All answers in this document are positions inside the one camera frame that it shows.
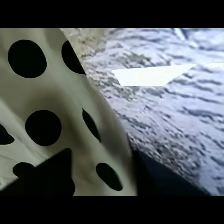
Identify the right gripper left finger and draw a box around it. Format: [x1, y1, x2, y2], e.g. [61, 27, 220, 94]
[0, 148, 76, 197]

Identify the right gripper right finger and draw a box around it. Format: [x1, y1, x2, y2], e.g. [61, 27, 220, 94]
[131, 149, 211, 197]

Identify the white black-dotted garment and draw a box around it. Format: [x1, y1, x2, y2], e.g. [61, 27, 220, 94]
[0, 27, 138, 197]

